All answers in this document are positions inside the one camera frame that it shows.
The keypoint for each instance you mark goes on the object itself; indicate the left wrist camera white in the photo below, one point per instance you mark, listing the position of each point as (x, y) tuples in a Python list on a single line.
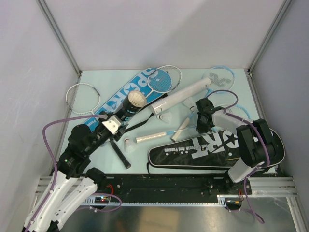
[(112, 124)]

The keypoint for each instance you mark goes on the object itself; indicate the aluminium frame post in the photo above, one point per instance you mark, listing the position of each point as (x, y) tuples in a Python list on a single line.
[(58, 34), (277, 21)]

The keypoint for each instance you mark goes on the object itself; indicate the left aluminium frame post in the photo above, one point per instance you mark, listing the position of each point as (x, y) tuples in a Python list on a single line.
[(58, 34)]

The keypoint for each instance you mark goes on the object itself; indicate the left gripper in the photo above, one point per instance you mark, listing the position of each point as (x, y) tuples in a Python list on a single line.
[(117, 135)]

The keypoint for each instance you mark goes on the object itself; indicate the right aluminium frame post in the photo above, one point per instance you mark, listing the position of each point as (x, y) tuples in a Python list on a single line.
[(277, 21)]

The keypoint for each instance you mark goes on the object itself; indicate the black racket cover bag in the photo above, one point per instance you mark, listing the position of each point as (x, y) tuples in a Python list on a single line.
[(218, 150)]

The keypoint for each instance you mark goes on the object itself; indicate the plastic shuttlecock front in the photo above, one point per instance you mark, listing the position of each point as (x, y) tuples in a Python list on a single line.
[(129, 145)]

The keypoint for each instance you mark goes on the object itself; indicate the black shuttlecock tube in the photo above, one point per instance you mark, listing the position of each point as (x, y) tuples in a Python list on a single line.
[(125, 111)]

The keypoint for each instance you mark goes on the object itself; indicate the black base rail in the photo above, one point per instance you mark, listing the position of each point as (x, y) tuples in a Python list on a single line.
[(171, 188)]

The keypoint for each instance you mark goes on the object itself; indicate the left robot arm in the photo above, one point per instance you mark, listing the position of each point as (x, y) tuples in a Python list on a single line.
[(57, 204)]

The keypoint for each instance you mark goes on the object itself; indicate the white racket on blue bag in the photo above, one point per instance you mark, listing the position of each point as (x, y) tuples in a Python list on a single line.
[(160, 81)]

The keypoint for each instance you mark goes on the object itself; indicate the blue racket far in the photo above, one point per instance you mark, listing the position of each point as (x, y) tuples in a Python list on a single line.
[(221, 77)]

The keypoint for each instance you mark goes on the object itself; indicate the white racket black grip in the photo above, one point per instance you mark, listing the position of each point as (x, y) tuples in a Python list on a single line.
[(83, 99)]

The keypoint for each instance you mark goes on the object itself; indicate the blue racket near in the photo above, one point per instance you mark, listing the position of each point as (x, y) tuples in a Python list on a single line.
[(237, 110)]

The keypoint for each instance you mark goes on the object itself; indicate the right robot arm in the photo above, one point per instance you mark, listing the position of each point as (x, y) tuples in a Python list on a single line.
[(256, 143)]

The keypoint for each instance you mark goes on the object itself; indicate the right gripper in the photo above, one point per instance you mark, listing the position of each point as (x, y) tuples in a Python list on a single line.
[(200, 128)]

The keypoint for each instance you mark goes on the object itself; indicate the white shuttlecock tube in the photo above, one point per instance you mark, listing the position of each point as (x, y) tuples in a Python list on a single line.
[(179, 96)]

